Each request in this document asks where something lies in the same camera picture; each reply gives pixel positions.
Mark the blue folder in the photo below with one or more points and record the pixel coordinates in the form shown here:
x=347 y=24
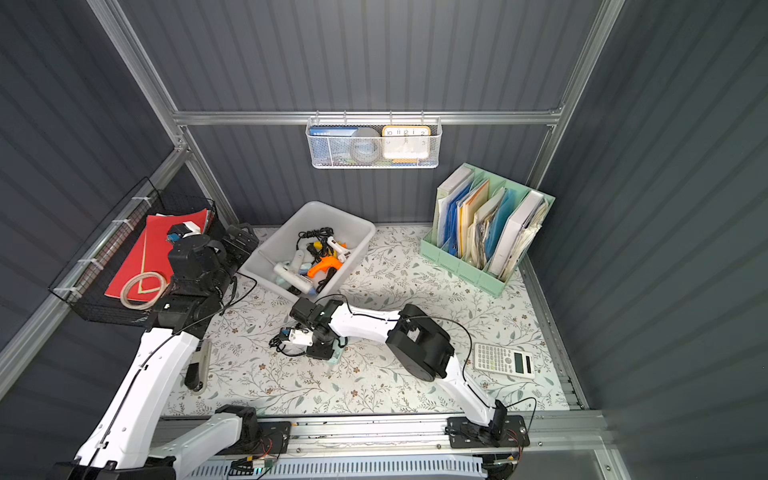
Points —
x=448 y=242

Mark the blue box in basket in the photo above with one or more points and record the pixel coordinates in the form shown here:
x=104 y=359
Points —
x=330 y=145

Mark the small white orange-tip glue gun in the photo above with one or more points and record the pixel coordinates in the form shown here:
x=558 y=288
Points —
x=325 y=235

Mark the grey tape roll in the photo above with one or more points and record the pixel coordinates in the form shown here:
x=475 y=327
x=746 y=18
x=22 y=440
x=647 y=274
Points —
x=365 y=146

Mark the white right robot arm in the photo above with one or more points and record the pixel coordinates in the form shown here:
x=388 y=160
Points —
x=418 y=342

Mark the mint glue gun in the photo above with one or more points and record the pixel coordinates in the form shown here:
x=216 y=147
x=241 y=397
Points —
x=336 y=355

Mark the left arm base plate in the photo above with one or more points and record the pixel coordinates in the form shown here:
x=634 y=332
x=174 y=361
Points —
x=272 y=439

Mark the white thick binder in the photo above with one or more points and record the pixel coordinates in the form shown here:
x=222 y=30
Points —
x=516 y=221

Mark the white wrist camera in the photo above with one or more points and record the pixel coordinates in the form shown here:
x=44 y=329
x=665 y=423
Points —
x=297 y=336
x=182 y=230

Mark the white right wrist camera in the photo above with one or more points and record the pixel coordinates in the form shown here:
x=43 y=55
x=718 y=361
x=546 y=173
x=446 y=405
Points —
x=297 y=336

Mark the white calculator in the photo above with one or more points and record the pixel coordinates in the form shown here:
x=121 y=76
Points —
x=505 y=361

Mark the floral table mat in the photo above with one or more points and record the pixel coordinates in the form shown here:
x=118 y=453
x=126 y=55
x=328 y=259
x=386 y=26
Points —
x=368 y=379

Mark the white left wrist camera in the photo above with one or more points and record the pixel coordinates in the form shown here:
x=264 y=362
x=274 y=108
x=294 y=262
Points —
x=182 y=230

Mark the orange glue gun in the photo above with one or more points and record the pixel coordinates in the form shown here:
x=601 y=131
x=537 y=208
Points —
x=324 y=265

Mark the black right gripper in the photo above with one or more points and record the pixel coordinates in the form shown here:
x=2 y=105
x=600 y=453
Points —
x=327 y=346

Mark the aluminium front rail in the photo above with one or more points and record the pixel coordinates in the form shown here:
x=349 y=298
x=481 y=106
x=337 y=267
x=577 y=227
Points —
x=366 y=432

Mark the white blue-tip glue gun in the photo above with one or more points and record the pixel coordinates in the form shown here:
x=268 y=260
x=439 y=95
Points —
x=290 y=272

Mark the red folder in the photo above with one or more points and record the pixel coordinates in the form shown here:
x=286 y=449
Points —
x=150 y=251

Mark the teal perforated folder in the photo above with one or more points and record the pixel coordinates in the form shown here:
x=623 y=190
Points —
x=497 y=222

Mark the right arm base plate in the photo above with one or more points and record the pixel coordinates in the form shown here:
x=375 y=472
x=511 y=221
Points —
x=512 y=433

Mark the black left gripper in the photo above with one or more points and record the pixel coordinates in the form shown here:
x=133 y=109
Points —
x=241 y=241

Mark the white wire wall basket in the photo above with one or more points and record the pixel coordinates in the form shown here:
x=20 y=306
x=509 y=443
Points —
x=378 y=123

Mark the yellow glue gun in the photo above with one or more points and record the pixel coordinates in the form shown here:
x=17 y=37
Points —
x=316 y=248

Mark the yellow alarm clock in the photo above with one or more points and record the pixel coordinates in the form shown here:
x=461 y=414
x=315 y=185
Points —
x=406 y=143

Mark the black wire side basket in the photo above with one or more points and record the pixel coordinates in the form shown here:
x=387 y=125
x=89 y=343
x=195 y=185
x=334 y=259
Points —
x=83 y=283

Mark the translucent white storage box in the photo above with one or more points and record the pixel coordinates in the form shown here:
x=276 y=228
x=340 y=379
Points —
x=354 y=231

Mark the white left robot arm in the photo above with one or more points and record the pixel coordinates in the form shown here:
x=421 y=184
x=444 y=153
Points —
x=186 y=276

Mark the green plastic file organizer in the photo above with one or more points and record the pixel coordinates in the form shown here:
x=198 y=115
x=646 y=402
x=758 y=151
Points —
x=474 y=213

